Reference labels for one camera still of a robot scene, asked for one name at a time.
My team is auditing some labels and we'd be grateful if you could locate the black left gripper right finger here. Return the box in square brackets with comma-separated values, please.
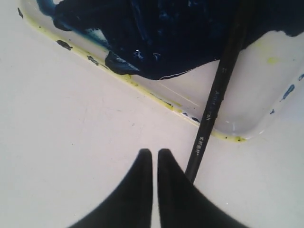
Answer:
[157, 149, 240, 228]

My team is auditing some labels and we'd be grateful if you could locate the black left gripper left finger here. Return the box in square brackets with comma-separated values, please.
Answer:
[71, 149, 152, 228]

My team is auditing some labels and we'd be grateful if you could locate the black paintbrush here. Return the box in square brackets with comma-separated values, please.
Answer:
[185, 0, 255, 183]

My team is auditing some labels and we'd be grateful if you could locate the white paint tray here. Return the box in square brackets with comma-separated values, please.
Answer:
[19, 0, 304, 142]

